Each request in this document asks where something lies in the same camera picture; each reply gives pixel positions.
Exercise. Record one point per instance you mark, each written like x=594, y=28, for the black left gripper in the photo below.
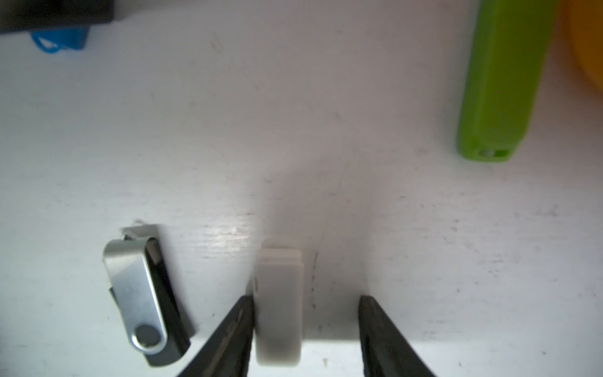
x=34, y=15

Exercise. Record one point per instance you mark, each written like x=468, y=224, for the white translucent usb drive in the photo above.
x=278, y=293

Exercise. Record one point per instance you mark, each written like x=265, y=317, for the blue usb drive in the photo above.
x=53, y=41

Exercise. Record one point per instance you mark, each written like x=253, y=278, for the yellow plastic storage box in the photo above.
x=585, y=33

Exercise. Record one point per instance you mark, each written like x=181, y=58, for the black silver swivel usb drive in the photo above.
x=141, y=288

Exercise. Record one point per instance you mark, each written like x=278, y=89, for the green usb drive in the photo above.
x=511, y=39

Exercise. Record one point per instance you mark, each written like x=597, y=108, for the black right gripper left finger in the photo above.
x=227, y=352

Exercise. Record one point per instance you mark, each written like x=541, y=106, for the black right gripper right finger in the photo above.
x=385, y=351

